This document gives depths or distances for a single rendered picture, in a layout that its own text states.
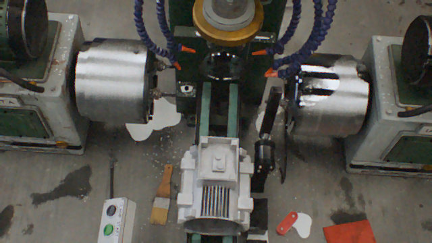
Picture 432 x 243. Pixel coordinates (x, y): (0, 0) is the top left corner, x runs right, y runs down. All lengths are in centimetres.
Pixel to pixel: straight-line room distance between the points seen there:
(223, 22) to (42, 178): 80
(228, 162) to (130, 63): 39
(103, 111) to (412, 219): 102
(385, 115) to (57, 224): 101
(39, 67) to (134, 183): 48
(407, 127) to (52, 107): 99
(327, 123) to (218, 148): 33
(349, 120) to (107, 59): 70
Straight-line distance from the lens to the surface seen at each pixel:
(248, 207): 130
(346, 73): 144
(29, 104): 146
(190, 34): 147
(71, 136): 159
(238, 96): 162
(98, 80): 140
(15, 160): 173
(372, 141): 152
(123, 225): 128
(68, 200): 163
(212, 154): 130
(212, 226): 141
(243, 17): 124
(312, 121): 143
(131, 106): 141
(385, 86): 145
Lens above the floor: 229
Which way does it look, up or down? 61 degrees down
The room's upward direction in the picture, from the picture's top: 5 degrees clockwise
